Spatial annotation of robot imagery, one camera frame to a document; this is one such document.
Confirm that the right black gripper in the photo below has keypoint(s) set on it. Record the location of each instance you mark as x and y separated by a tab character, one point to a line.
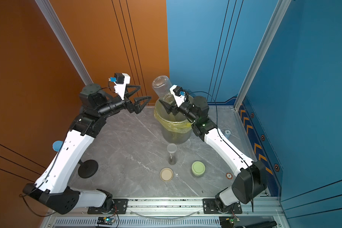
174	109

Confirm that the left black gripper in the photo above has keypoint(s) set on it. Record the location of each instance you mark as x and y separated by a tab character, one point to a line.
132	108

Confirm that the glass jar with tea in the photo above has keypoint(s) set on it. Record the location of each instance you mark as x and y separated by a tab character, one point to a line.
161	85

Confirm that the tall jar with clear lid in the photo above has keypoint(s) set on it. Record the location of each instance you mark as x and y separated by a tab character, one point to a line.
172	149

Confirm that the cream jar lid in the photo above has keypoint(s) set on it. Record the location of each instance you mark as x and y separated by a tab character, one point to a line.
166	174

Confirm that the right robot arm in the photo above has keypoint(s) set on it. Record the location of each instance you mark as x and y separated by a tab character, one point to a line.
250	176

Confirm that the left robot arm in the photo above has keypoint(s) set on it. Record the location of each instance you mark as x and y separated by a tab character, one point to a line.
51	188

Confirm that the yellow trash bag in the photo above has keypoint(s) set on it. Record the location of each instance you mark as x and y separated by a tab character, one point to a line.
171	123

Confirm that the mesh trash bin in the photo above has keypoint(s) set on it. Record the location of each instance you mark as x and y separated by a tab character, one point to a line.
175	138

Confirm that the jar with green lid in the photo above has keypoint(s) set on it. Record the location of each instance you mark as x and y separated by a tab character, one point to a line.
198	168

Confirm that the black microphone stand base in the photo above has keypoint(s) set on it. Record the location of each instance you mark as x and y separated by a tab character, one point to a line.
87	168

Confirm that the red poker chip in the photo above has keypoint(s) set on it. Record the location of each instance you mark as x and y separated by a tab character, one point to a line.
229	176

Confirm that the blue foam-tipped microphone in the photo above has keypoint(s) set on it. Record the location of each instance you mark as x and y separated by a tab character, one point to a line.
57	145

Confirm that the right circuit board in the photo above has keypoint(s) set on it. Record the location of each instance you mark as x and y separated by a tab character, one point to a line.
232	220

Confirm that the left green circuit board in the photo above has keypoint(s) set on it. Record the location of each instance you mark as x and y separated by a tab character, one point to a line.
105	221

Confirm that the black tube at bottom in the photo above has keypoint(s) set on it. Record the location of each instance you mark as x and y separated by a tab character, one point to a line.
265	224

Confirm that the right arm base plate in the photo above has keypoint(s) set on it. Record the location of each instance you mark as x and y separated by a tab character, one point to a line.
210	207

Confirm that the aluminium front rail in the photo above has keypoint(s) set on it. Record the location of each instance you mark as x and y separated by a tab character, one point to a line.
172	212

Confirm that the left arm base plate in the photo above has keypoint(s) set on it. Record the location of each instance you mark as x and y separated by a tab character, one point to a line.
119	207

